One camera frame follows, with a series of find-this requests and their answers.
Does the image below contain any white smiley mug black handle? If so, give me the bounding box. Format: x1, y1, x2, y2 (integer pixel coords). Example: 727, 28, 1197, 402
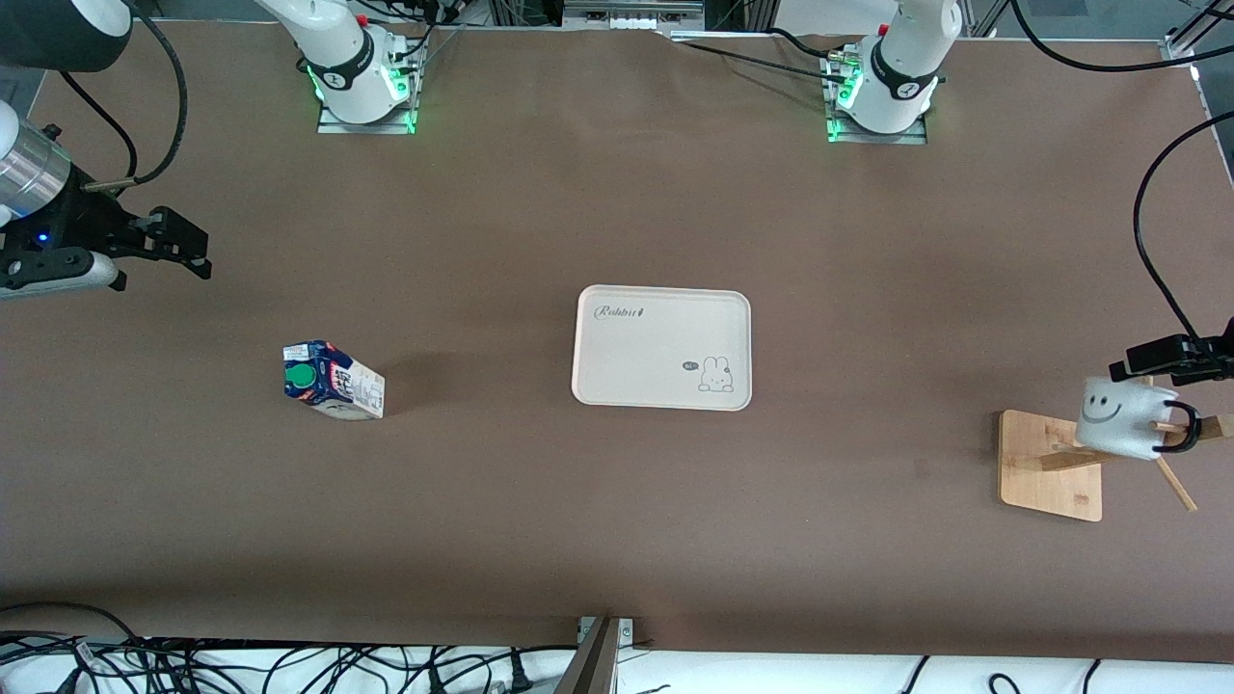
1076, 375, 1202, 462

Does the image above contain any blue white milk carton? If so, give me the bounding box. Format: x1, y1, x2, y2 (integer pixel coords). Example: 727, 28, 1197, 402
282, 339, 387, 421

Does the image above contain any wooden cup rack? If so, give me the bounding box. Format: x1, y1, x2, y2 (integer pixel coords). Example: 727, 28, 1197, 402
999, 370, 1234, 522

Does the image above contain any aluminium corner profile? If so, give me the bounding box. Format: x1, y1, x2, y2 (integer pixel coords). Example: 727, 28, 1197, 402
1161, 24, 1208, 68

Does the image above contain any beige rabbit print tray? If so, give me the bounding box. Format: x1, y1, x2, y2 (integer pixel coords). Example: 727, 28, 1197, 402
572, 285, 752, 413

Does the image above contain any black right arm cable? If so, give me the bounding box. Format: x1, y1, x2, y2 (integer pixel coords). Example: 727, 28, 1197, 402
58, 10, 190, 190

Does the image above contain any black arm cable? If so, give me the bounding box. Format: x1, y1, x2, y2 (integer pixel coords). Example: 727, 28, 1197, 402
1007, 0, 1234, 340
58, 10, 190, 190

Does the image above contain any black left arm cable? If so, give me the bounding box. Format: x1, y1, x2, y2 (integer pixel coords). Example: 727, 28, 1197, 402
1007, 0, 1234, 340

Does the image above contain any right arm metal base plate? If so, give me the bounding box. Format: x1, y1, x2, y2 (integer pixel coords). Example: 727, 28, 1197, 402
316, 48, 418, 136

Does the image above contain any black looping floor cable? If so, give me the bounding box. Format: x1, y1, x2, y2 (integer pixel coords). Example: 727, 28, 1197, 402
0, 601, 155, 694

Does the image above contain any black tangled floor cable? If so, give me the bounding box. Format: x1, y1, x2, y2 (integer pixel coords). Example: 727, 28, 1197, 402
145, 640, 579, 694

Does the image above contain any short black table cable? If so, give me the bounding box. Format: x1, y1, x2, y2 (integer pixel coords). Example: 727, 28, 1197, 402
769, 27, 849, 64

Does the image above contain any long black table cable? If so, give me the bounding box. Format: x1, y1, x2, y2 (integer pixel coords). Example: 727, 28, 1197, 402
667, 37, 854, 88

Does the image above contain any grey metal post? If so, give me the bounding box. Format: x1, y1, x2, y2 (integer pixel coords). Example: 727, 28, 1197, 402
554, 617, 637, 694

